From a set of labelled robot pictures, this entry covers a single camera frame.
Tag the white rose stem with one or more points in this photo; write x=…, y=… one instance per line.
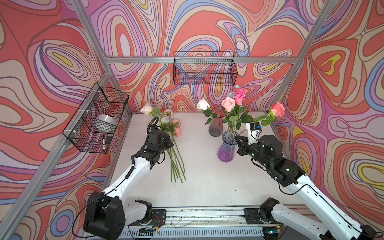
x=205, y=107

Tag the coral pink rose stem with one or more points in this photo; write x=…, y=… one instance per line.
x=275, y=111

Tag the pale pink flower bunch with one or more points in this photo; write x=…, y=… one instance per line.
x=172, y=127

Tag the black wire basket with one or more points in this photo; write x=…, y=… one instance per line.
x=100, y=100
x=204, y=68

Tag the red glass vase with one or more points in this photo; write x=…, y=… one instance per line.
x=216, y=126

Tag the cream rose stem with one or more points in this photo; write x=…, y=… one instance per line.
x=155, y=114

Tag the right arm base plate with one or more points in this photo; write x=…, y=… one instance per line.
x=257, y=216

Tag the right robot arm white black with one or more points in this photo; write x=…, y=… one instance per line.
x=333, y=224

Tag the black marker pen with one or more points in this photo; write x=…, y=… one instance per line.
x=103, y=144

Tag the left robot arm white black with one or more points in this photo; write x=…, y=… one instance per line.
x=108, y=212

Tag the left black wire basket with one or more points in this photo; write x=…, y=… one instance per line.
x=100, y=100

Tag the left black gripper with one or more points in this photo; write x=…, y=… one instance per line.
x=167, y=140

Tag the silver tape roll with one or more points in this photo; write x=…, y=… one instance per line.
x=105, y=123

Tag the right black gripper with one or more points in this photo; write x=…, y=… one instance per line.
x=242, y=145

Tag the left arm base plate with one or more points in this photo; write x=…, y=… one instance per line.
x=156, y=218

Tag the light blue flower stem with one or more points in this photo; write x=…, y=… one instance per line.
x=231, y=94

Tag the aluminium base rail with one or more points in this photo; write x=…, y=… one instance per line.
x=230, y=216

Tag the back black wire basket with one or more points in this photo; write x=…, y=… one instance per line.
x=204, y=68

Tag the purple glass vase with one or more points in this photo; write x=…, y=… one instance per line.
x=226, y=151

